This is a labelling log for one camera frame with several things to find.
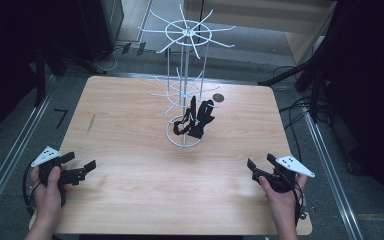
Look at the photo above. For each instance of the person's left hand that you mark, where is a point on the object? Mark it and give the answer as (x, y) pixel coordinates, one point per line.
(48, 200)

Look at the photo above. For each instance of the metal floor rail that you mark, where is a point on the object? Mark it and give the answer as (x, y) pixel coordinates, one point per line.
(11, 163)
(331, 170)

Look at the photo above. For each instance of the black stand legs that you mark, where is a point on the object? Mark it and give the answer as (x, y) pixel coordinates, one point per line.
(63, 61)
(308, 75)

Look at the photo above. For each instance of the dark round table cap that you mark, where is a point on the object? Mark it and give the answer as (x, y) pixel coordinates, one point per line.
(218, 97)

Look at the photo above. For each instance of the person's right hand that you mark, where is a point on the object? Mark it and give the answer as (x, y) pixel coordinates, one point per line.
(281, 201)

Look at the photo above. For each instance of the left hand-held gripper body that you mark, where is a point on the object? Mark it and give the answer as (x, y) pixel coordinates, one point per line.
(46, 155)

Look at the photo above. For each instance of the black cabinet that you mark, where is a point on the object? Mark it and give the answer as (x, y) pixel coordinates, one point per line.
(101, 28)

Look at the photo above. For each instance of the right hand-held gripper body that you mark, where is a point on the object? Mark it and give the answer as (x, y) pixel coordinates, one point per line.
(295, 165)

